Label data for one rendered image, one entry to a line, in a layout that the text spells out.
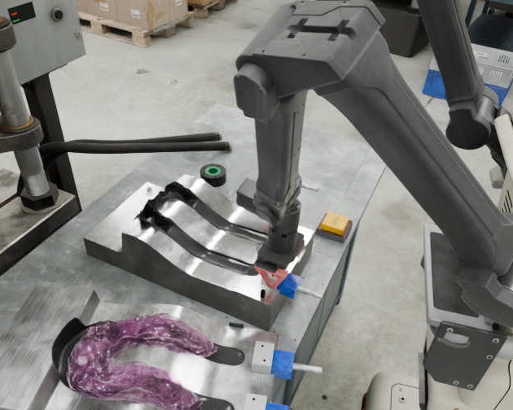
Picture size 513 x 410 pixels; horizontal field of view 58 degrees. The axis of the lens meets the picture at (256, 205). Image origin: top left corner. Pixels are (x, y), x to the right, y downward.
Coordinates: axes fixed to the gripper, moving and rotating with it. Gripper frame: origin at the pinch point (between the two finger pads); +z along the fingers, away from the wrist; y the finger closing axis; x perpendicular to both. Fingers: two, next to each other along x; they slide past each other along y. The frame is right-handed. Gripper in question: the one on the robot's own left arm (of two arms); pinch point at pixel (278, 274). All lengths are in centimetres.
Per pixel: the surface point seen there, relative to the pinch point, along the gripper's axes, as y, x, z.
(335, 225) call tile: -29.5, 4.6, 7.2
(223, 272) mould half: 3.1, -11.5, 2.4
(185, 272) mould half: 6.7, -19.0, 2.6
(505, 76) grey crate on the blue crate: -314, 53, 62
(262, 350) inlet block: 16.7, 4.3, 2.5
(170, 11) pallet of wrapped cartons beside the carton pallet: -325, -249, 73
